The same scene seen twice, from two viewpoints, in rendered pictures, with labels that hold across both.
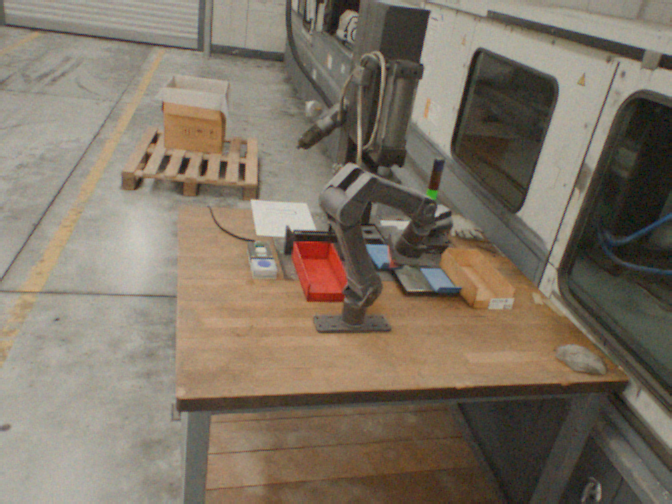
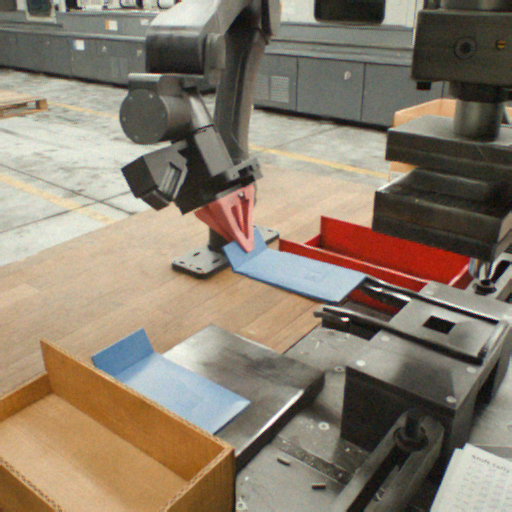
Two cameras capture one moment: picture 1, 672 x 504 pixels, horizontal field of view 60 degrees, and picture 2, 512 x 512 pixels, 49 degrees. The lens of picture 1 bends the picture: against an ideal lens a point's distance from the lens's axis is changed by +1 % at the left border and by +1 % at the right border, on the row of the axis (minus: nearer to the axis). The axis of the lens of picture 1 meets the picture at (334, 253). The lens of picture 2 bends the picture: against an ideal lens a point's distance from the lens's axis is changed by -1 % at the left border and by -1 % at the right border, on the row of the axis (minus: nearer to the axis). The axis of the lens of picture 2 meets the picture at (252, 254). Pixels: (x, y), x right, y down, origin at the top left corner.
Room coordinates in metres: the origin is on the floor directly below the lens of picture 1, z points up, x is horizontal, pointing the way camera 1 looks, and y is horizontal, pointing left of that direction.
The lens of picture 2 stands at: (1.97, -0.52, 1.29)
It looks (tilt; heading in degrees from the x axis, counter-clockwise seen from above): 25 degrees down; 145
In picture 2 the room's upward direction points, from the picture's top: straight up
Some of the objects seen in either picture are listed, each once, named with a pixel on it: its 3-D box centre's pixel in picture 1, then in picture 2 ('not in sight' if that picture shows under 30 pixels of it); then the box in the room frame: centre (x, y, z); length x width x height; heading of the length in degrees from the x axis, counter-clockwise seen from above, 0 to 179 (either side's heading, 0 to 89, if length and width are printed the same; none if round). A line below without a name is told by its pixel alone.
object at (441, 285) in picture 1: (440, 277); (168, 379); (1.55, -0.33, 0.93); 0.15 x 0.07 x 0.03; 17
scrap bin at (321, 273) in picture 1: (319, 270); (374, 265); (1.48, 0.03, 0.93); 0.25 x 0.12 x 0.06; 17
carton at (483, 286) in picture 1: (475, 278); (71, 459); (1.60, -0.44, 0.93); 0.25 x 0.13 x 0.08; 17
